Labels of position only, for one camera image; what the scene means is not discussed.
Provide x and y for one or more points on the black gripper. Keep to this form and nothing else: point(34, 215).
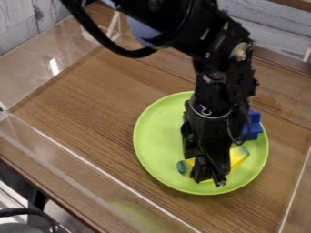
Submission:
point(208, 136)

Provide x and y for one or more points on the yellow toy banana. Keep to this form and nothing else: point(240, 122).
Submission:
point(239, 154)

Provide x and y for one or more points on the green round plate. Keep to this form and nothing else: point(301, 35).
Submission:
point(158, 143)

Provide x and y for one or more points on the clear acrylic corner bracket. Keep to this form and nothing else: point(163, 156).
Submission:
point(112, 30)

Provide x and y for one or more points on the clear acrylic enclosure wall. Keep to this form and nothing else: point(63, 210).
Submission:
point(99, 199)

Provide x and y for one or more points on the blue plastic block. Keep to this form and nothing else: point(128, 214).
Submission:
point(256, 129)

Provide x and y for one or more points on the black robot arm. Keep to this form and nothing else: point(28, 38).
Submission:
point(195, 27)

